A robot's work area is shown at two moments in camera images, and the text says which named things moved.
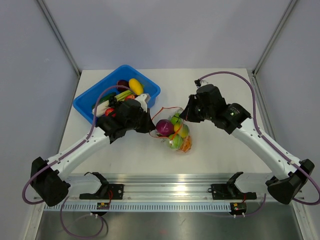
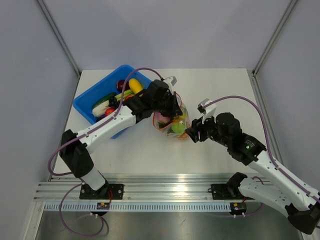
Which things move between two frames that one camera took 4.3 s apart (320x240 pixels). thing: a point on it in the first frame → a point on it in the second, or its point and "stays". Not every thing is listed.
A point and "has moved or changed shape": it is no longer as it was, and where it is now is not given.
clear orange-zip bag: (170, 128) has moved or changed shape
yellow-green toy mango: (182, 129) has moved or changed shape
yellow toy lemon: (136, 86) stays
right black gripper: (188, 114) → (197, 126)
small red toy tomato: (108, 110) stays
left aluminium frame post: (60, 37) stays
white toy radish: (100, 109) stays
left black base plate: (114, 191) stays
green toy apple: (177, 141) → (178, 128)
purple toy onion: (164, 127) → (158, 117)
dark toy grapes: (112, 101) stays
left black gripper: (149, 125) → (174, 110)
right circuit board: (238, 208) stays
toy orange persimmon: (186, 144) → (183, 136)
